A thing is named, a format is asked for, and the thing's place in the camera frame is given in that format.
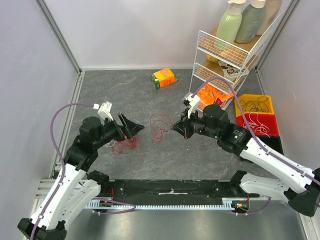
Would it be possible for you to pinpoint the beige pink bottle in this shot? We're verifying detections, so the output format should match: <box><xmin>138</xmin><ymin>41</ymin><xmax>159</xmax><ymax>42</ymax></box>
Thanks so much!
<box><xmin>255</xmin><ymin>0</ymin><xmax>283</xmax><ymax>36</ymax></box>

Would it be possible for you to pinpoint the orange snack box front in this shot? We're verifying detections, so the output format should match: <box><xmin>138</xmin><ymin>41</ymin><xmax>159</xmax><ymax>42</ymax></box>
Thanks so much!
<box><xmin>197</xmin><ymin>84</ymin><xmax>217</xmax><ymax>110</ymax></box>

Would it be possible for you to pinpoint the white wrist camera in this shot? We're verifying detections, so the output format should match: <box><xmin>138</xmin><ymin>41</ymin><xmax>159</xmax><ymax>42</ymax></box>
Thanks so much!
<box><xmin>183</xmin><ymin>92</ymin><xmax>201</xmax><ymax>118</ymax></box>
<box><xmin>93</xmin><ymin>101</ymin><xmax>114</xmax><ymax>121</ymax></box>

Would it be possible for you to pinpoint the white snack pouch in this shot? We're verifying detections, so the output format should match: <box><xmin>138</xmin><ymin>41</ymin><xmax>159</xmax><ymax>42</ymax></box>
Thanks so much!
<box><xmin>218</xmin><ymin>60</ymin><xmax>249</xmax><ymax>82</ymax></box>

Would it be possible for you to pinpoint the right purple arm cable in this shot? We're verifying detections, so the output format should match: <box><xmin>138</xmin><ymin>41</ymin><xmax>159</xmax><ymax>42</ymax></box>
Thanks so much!
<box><xmin>191</xmin><ymin>76</ymin><xmax>320</xmax><ymax>216</ymax></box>

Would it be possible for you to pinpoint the orange green snack box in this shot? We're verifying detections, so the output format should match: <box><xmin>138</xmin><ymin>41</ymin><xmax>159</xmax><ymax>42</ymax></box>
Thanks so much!
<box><xmin>150</xmin><ymin>68</ymin><xmax>178</xmax><ymax>90</ymax></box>

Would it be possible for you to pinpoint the yellow storage bin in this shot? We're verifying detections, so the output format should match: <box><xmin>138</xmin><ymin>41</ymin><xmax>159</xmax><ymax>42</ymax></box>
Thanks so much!
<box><xmin>234</xmin><ymin>94</ymin><xmax>275</xmax><ymax>118</ymax></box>

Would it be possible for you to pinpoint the slotted cable duct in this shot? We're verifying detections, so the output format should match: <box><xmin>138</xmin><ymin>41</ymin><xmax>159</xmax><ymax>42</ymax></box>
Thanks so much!
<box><xmin>84</xmin><ymin>199</ymin><xmax>249</xmax><ymax>212</ymax></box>

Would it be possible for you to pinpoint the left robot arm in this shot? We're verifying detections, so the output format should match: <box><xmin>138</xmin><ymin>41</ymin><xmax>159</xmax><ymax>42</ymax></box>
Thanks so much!
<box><xmin>17</xmin><ymin>113</ymin><xmax>145</xmax><ymax>240</ymax></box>

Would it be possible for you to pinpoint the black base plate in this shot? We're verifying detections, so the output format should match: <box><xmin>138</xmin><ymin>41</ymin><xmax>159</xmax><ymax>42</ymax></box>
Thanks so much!
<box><xmin>99</xmin><ymin>179</ymin><xmax>248</xmax><ymax>199</ymax></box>

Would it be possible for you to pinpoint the black storage bin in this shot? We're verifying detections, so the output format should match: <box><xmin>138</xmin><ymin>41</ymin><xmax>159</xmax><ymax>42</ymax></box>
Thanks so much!
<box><xmin>257</xmin><ymin>135</ymin><xmax>284</xmax><ymax>155</ymax></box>

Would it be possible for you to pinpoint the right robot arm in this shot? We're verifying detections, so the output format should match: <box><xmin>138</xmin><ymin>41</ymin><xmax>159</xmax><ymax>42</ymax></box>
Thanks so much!
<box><xmin>171</xmin><ymin>105</ymin><xmax>320</xmax><ymax>217</ymax></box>

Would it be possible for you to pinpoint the light green pump bottle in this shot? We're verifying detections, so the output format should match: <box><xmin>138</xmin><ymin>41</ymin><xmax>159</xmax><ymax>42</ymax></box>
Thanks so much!
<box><xmin>214</xmin><ymin>0</ymin><xmax>246</xmax><ymax>51</ymax></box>

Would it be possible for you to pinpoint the orange purple snack box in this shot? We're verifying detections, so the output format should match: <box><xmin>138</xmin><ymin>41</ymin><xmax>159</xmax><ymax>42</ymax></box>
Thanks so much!
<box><xmin>214</xmin><ymin>88</ymin><xmax>234</xmax><ymax>106</ymax></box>

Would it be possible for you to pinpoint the white wire shelf rack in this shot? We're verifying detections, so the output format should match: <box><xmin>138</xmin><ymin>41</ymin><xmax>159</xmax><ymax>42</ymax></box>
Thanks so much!
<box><xmin>191</xmin><ymin>9</ymin><xmax>284</xmax><ymax>109</ymax></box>

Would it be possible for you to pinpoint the red storage bin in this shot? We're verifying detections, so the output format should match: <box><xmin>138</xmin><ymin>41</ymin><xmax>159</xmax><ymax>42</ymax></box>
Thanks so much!
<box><xmin>244</xmin><ymin>112</ymin><xmax>279</xmax><ymax>137</ymax></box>

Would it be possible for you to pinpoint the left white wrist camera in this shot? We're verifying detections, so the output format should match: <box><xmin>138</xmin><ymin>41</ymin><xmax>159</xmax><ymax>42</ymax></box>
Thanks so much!
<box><xmin>93</xmin><ymin>101</ymin><xmax>114</xmax><ymax>121</ymax></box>

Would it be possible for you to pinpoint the grey green pump bottle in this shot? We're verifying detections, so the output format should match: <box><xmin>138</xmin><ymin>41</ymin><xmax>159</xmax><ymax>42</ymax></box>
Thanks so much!
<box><xmin>234</xmin><ymin>0</ymin><xmax>266</xmax><ymax>44</ymax></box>

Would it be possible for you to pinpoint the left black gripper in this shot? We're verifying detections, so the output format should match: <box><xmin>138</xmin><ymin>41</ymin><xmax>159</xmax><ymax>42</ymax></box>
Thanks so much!
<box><xmin>93</xmin><ymin>112</ymin><xmax>144</xmax><ymax>149</ymax></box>

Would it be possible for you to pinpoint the yellow snack packet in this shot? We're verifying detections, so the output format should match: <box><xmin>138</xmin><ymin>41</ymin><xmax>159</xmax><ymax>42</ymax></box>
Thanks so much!
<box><xmin>206</xmin><ymin>54</ymin><xmax>219</xmax><ymax>63</ymax></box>

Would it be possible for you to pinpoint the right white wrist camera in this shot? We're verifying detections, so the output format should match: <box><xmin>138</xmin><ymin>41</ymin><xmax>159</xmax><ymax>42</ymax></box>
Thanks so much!
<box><xmin>183</xmin><ymin>92</ymin><xmax>201</xmax><ymax>118</ymax></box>

